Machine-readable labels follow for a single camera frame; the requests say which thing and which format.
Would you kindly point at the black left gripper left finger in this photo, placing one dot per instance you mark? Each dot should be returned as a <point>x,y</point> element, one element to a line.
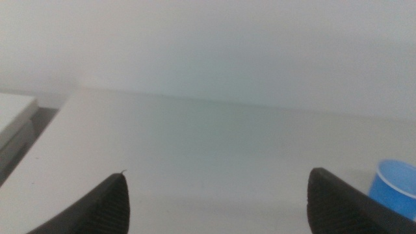
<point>104,211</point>

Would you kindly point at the white side table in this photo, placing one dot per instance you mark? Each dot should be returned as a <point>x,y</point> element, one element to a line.
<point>14,123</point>

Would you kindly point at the blue plastic cup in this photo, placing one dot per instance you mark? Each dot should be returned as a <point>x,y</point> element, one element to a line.
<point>395,190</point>

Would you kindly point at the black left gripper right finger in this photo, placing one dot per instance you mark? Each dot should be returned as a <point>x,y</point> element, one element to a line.
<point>338,208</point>

